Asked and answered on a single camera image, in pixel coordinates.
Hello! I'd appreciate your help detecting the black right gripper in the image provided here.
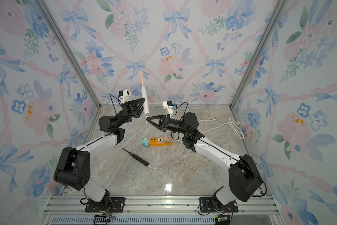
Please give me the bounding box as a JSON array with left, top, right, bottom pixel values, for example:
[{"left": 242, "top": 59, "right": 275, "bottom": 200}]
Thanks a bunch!
[{"left": 149, "top": 115, "right": 190, "bottom": 137}]

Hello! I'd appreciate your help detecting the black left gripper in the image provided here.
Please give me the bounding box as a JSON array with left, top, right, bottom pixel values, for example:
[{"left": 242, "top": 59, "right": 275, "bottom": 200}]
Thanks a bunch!
[{"left": 115, "top": 102, "right": 148, "bottom": 131}]

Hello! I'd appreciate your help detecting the teal charger adapter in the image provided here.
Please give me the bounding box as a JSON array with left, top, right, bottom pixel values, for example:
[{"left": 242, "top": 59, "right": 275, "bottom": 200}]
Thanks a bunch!
[{"left": 141, "top": 138, "right": 150, "bottom": 148}]

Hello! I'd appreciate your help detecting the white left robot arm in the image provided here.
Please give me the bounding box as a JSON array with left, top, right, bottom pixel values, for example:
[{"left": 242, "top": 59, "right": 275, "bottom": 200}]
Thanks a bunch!
[{"left": 54, "top": 98, "right": 145, "bottom": 212}]

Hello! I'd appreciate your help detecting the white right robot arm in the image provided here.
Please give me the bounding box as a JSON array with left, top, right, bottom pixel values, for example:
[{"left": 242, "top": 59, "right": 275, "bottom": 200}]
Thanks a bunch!
[{"left": 147, "top": 113, "right": 266, "bottom": 211}]

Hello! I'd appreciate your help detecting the orange power strip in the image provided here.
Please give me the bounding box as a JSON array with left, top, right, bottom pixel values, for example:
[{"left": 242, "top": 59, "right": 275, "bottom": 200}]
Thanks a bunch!
[{"left": 149, "top": 137, "right": 173, "bottom": 147}]

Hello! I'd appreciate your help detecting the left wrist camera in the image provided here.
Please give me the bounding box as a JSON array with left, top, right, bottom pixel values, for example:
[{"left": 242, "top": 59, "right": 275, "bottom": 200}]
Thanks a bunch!
[{"left": 118, "top": 89, "right": 131, "bottom": 104}]

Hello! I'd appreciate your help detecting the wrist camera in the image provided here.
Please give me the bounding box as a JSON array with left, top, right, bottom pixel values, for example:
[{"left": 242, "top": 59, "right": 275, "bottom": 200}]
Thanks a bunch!
[
  {"left": 162, "top": 100, "right": 174, "bottom": 115},
  {"left": 118, "top": 89, "right": 131, "bottom": 104}
]

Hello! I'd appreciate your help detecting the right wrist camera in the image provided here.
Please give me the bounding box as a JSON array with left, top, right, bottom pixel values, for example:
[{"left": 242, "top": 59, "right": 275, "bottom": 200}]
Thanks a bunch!
[{"left": 162, "top": 100, "right": 174, "bottom": 115}]

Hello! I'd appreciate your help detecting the white power strip cord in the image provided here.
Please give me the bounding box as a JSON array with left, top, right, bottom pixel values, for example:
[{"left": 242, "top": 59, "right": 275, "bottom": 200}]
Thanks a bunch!
[{"left": 198, "top": 116, "right": 245, "bottom": 140}]

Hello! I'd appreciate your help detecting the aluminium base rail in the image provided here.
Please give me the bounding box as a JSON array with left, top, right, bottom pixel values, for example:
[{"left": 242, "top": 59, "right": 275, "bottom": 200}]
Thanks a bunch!
[{"left": 39, "top": 196, "right": 284, "bottom": 225}]

